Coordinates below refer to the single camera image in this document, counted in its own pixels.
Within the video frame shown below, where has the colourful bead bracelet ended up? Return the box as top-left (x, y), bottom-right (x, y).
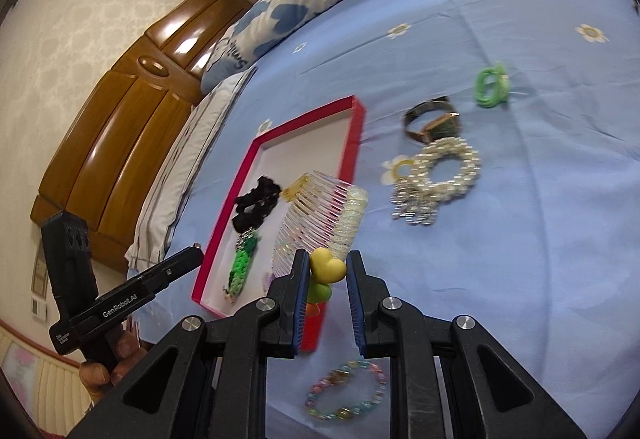
top-left (305, 359), bottom-right (388, 421)

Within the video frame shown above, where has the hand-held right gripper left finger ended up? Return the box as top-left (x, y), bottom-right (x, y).
top-left (70, 249), bottom-right (312, 439)

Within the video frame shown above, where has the pearl bracelet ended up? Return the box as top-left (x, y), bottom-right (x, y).
top-left (405, 136), bottom-right (482, 207)

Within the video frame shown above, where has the wooden headboard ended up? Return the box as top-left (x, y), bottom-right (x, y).
top-left (30, 0), bottom-right (251, 272)

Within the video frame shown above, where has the clear hair comb with hearts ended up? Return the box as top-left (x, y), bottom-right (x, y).
top-left (271, 171), bottom-right (370, 320)

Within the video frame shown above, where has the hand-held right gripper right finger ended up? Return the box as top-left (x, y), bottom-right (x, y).
top-left (346, 250), bottom-right (588, 439)

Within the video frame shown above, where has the grey striped pillow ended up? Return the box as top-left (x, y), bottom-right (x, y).
top-left (125, 66), bottom-right (258, 270)

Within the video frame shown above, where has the green braided bracelet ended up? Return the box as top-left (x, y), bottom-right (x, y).
top-left (222, 229), bottom-right (262, 305)

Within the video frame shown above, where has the person's left hand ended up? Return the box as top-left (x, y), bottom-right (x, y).
top-left (77, 314), bottom-right (151, 402)

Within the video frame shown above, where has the red shallow tray box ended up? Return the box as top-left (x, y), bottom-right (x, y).
top-left (191, 94), bottom-right (366, 352)

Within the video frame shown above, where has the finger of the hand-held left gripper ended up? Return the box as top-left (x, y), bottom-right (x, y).
top-left (147, 246), bottom-right (204, 289)

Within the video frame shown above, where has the dark wristwatch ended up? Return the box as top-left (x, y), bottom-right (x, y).
top-left (402, 96), bottom-right (463, 144)

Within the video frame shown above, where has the green hair tie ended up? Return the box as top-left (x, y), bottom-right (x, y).
top-left (472, 63), bottom-right (512, 108)

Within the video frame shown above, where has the black scrunchie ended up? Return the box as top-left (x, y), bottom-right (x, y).
top-left (232, 176), bottom-right (283, 235)

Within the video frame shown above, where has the silver chain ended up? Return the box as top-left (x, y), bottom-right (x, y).
top-left (391, 184), bottom-right (441, 227)

